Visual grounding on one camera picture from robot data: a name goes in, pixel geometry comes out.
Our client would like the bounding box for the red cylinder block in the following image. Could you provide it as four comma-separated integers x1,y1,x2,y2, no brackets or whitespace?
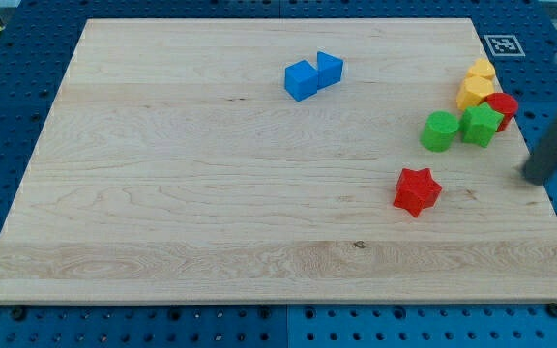
484,92,519,132

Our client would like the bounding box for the white fiducial marker tag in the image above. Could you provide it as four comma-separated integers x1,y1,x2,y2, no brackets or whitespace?
484,34,525,57

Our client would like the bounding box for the wooden board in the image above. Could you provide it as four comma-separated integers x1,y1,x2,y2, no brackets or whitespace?
0,18,557,305

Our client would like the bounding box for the green cylinder block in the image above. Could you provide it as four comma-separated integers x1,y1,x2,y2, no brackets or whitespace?
420,110,459,152

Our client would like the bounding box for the red star block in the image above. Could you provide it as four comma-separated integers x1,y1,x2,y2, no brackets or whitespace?
393,168,442,218

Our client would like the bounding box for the green star block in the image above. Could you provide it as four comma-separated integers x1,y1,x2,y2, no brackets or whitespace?
460,102,504,148

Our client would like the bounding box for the blue cube block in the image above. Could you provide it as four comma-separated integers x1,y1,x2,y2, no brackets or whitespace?
284,60,318,102

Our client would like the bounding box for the yellow hexagon block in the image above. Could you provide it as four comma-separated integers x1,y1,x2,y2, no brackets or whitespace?
455,76,494,111

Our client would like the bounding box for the blue triangle block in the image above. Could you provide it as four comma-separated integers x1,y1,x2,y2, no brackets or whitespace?
317,51,343,89

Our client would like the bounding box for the yellow heart block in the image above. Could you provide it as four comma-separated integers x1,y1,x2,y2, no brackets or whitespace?
465,58,496,80

